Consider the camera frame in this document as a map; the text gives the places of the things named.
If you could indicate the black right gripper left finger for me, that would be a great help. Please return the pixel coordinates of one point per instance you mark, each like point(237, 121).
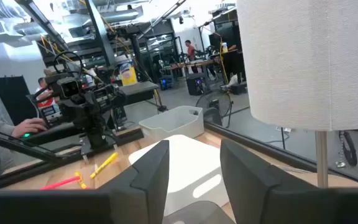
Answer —
point(145, 186)

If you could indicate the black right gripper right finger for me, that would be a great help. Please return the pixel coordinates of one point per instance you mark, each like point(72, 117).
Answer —
point(247, 174)

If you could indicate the yellow highlighter marker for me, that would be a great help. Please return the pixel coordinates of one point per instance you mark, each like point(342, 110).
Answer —
point(104, 165)
point(81, 181)

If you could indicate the pink highlighter marker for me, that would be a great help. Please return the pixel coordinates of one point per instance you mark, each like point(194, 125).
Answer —
point(61, 183)

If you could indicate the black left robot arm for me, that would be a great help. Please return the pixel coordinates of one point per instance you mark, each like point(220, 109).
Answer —
point(89, 121)

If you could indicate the white plastic bin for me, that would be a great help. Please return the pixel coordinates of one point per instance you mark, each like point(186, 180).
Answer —
point(191, 168)

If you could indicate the yellow wipes canister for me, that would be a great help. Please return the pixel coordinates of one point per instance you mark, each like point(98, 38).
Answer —
point(127, 74)

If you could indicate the person's hand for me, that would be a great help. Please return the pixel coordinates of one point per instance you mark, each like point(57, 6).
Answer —
point(28, 127)

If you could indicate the black computer mouse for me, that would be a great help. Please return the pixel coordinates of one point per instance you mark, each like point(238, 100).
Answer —
point(26, 135)

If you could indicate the light grey plastic bin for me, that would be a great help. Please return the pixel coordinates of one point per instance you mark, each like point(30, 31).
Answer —
point(172, 123)

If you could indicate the black floor fan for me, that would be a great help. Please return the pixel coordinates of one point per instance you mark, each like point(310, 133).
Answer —
point(213, 104)

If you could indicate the white shade table lamp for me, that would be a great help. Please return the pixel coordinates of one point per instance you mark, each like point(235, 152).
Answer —
point(306, 62)

